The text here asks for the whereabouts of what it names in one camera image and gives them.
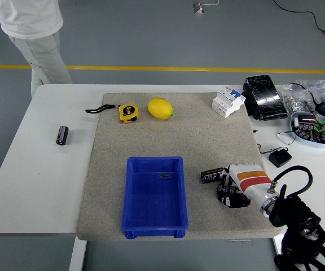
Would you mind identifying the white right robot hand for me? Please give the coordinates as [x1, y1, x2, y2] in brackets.
[217, 163, 276, 209]

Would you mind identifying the dark cylindrical battery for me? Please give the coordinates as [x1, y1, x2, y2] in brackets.
[200, 167, 225, 184]
[217, 183, 238, 198]
[55, 125, 69, 146]

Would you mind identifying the blue plastic box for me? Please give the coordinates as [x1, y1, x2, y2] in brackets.
[121, 156, 189, 240]

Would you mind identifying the small black power adapter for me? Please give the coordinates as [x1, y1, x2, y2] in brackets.
[269, 148, 293, 169]

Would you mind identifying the grey-brown mat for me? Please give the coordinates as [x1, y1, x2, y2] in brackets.
[75, 92, 283, 241]

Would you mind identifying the light blue bowl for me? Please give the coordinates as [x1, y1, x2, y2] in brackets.
[289, 111, 325, 148]

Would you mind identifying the white table leg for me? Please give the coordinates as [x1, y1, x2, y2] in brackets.
[68, 236, 87, 271]
[272, 235, 286, 256]

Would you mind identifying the white circuit breaker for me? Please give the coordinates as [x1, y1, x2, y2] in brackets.
[211, 86, 247, 119]

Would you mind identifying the large maroon capacitor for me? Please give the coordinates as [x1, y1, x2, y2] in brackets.
[297, 113, 317, 124]

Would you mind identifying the black wrapped case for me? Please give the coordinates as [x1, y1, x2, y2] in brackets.
[241, 75, 289, 121]

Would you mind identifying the clear bag of metal nuts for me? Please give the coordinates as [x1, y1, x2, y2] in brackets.
[279, 83, 315, 114]

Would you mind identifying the clear bag of screws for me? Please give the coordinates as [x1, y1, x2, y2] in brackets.
[296, 79, 325, 110]

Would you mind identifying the yellow lemon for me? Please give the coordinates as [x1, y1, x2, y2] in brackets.
[147, 97, 174, 121]

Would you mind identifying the yellow tape measure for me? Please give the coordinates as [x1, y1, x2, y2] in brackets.
[85, 103, 140, 125]

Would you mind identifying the white table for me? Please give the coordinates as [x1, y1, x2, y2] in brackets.
[0, 84, 325, 235]

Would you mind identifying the person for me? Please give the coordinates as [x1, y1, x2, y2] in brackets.
[0, 0, 73, 98]

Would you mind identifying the thin wire loop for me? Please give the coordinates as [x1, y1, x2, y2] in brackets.
[276, 130, 298, 147]

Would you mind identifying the black floor cable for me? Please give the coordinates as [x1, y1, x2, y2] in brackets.
[272, 0, 325, 43]

